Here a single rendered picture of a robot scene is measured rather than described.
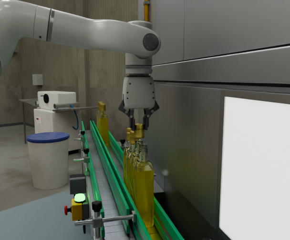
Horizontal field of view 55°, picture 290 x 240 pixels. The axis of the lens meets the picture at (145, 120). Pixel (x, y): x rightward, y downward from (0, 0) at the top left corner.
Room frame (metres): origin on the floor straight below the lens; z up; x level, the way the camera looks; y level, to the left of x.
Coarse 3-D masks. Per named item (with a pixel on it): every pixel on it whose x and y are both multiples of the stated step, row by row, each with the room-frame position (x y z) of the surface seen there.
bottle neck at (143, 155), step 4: (140, 144) 0.84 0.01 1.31; (144, 144) 0.84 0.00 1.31; (140, 148) 0.82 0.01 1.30; (144, 148) 0.82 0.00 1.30; (140, 152) 0.82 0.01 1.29; (144, 152) 0.82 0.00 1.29; (140, 156) 0.82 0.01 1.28; (144, 156) 0.82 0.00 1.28; (140, 160) 0.82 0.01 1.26; (144, 160) 0.82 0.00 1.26
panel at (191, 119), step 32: (160, 96) 1.06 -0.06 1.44; (192, 96) 0.77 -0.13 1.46; (224, 96) 0.61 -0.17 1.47; (256, 96) 0.50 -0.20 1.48; (288, 96) 0.43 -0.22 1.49; (160, 128) 1.05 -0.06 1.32; (192, 128) 0.77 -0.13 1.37; (224, 128) 0.61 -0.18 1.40; (160, 160) 1.05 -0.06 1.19; (192, 160) 0.76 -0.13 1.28; (192, 192) 0.76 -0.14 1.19
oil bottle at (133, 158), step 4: (132, 156) 0.89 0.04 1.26; (136, 156) 0.87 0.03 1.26; (132, 160) 0.87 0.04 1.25; (132, 164) 0.86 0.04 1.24; (132, 168) 0.86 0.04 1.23; (132, 172) 0.86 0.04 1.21; (132, 176) 0.86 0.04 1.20; (132, 180) 0.86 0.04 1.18; (132, 184) 0.86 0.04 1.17; (132, 188) 0.86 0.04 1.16; (132, 192) 0.86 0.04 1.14; (132, 196) 0.86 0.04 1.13
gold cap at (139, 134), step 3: (138, 123) 0.90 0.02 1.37; (141, 123) 0.90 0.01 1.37; (135, 126) 0.87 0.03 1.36; (138, 126) 0.87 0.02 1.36; (141, 126) 0.87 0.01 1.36; (135, 129) 0.88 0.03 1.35; (138, 129) 0.87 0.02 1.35; (141, 129) 0.87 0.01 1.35; (135, 132) 0.87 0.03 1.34; (138, 132) 0.87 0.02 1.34; (141, 132) 0.87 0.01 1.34; (135, 135) 0.87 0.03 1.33; (138, 135) 0.87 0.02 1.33; (141, 135) 0.87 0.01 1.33; (144, 135) 0.89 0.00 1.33; (138, 138) 0.87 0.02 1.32; (141, 138) 0.87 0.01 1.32
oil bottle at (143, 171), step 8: (136, 160) 0.83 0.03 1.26; (136, 168) 0.81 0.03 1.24; (144, 168) 0.80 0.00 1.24; (152, 168) 0.81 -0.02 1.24; (136, 176) 0.80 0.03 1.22; (144, 176) 0.80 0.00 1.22; (152, 176) 0.81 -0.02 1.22; (136, 184) 0.80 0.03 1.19; (144, 184) 0.80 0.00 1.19; (152, 184) 0.81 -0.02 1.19; (136, 192) 0.80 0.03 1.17; (144, 192) 0.80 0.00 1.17; (152, 192) 0.81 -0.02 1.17; (136, 200) 0.80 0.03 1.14; (144, 200) 0.80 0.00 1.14; (152, 200) 0.81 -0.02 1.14; (144, 208) 0.80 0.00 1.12; (152, 208) 0.81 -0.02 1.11; (144, 216) 0.80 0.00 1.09; (152, 216) 0.81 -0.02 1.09; (152, 224) 0.81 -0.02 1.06
